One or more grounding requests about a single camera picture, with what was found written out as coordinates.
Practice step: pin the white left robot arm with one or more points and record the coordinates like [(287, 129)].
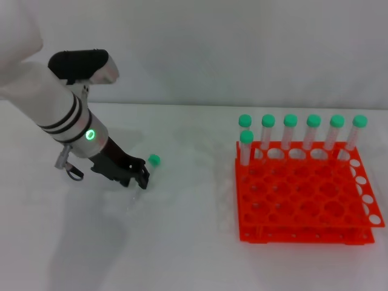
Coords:
[(45, 100)]

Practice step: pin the orange test tube rack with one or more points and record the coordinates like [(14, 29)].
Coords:
[(303, 194)]

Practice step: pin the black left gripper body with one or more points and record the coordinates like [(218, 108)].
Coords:
[(109, 165)]

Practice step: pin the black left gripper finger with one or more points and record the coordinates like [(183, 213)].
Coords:
[(127, 180), (143, 175)]

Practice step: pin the green capped clear test tube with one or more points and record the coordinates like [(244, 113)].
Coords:
[(313, 121), (336, 121), (154, 159), (246, 137), (290, 120), (268, 120), (245, 120), (359, 121)]

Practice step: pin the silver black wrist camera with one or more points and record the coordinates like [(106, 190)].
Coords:
[(78, 65)]

